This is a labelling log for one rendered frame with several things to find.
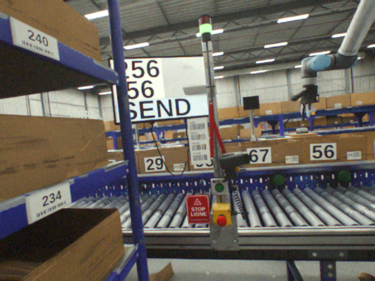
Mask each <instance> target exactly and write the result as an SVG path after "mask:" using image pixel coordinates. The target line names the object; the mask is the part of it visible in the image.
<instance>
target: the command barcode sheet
mask: <svg viewBox="0 0 375 281"><path fill-rule="evenodd" d="M208 122H209V119H207V117H202V118H191V119H187V124H188V131H189V143H190V154H191V164H192V165H198V164H207V163H211V158H210V146H209V134H208V127H207V123H208Z"/></svg>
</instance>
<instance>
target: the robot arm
mask: <svg viewBox="0 0 375 281"><path fill-rule="evenodd" d="M374 19H375V0H361V1H360V3H359V7H358V9H357V11H356V13H355V15H354V17H353V20H352V22H351V24H350V26H349V28H348V31H347V34H346V36H345V38H344V40H343V43H342V45H341V47H340V48H339V50H338V51H337V54H330V55H326V54H320V55H317V56H315V57H309V58H306V59H303V60H302V64H301V65H302V75H301V85H302V86H303V88H306V89H304V90H302V91H301V92H299V93H297V94H296V95H294V96H293V97H292V98H291V101H297V100H299V99H300V98H301V102H300V110H301V115H302V117H304V113H306V115H307V117H308V118H309V117H310V115H311V113H313V112H315V111H316V109H315V108H313V107H312V104H311V103H316V102H319V94H318V85H316V84H317V73H318V72H319V71H330V70H341V69H342V70H347V69H351V68H353V67H354V66H355V65H356V63H357V60H358V54H357V51H358V50H359V48H360V46H361V44H362V42H363V41H364V38H365V37H366V33H367V32H368V31H369V29H370V27H371V24H372V23H373V21H374ZM316 97H318V101H317V99H316Z"/></svg>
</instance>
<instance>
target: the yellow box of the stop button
mask: <svg viewBox="0 0 375 281"><path fill-rule="evenodd" d="M212 213H213V225H214V226H215V227H219V226H218V224H217V222H216V220H217V218H218V217H220V216H223V217H225V218H226V219H227V224H226V226H225V227H229V226H231V216H232V215H237V214H249V213H238V212H237V211H232V210H230V203H213V207H212Z"/></svg>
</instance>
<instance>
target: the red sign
mask: <svg viewBox="0 0 375 281"><path fill-rule="evenodd" d="M186 206H187V217H188V224H211V219H210V218H213V213H210V206H209V195H208V194H195V195H186Z"/></svg>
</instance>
